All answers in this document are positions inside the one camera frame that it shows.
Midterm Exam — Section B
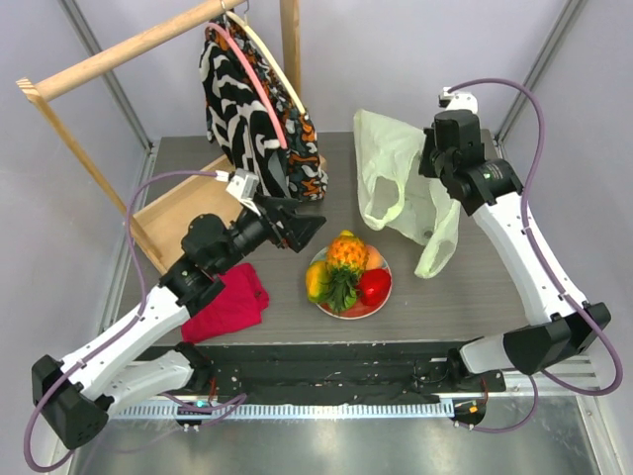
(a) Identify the purple cable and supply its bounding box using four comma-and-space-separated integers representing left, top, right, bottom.
444, 77, 625, 434
23, 170, 248, 471

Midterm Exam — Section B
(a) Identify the red bell pepper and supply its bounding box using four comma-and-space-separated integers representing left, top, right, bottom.
357, 268, 392, 306

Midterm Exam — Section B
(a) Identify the red patterned plate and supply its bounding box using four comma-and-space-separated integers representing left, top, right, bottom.
311, 246, 393, 321

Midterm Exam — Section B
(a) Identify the pink clothes hanger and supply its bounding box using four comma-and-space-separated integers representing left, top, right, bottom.
207, 22, 288, 149

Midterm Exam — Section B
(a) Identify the cream clothes hanger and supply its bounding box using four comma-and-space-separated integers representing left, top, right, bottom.
226, 11, 306, 114

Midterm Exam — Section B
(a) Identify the orange pineapple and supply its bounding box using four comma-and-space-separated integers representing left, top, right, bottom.
324, 231, 369, 314

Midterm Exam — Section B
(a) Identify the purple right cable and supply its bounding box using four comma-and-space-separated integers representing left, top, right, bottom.
444, 77, 625, 434

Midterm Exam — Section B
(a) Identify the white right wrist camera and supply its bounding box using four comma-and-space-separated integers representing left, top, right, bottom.
438, 87, 479, 114

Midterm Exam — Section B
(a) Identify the black white zebra garment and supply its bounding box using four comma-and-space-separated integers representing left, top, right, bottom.
199, 28, 290, 198

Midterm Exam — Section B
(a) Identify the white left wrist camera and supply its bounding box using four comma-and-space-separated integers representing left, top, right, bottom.
226, 168, 259, 202

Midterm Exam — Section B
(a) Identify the orange camouflage garment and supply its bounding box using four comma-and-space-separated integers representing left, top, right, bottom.
213, 14, 328, 202

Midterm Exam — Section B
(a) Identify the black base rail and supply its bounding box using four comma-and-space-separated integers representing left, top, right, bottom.
176, 342, 506, 406

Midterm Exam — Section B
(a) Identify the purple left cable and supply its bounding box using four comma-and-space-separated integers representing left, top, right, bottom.
23, 170, 248, 471

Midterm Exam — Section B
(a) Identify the yellow green mango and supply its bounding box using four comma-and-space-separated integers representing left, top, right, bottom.
305, 260, 330, 304

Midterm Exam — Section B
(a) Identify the orange peach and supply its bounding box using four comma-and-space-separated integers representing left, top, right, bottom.
365, 244, 385, 271

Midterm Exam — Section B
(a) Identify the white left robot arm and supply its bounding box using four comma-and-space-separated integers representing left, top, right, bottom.
31, 195, 326, 450

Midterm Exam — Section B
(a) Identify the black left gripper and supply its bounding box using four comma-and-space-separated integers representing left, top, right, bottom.
214, 192, 325, 275

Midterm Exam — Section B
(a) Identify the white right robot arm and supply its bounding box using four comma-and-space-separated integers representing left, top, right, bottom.
419, 110, 611, 391

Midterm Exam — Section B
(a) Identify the magenta folded cloth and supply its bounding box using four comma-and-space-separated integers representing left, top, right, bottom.
181, 263, 269, 343

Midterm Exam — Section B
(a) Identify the wooden clothes rack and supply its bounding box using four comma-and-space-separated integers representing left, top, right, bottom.
18, 1, 301, 272

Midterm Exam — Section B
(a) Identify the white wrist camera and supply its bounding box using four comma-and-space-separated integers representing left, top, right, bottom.
438, 87, 479, 114
226, 168, 259, 202

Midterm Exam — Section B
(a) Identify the light green plastic bag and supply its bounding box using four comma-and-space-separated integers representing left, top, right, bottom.
353, 109, 461, 279

